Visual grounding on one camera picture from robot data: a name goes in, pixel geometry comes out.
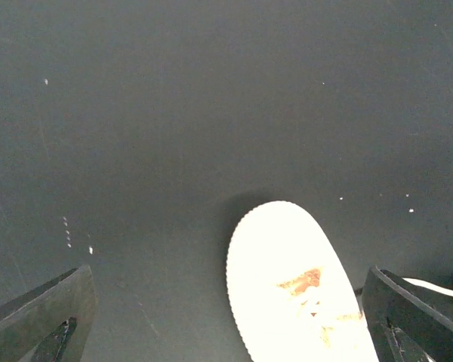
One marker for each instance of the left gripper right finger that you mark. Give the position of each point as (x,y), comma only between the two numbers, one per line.
(406,322)

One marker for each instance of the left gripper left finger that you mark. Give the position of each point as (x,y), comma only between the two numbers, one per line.
(52,320)

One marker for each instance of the white shoelace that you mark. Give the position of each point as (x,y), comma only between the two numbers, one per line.
(430,286)

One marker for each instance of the white beige sneaker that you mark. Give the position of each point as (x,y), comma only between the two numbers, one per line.
(289,294)

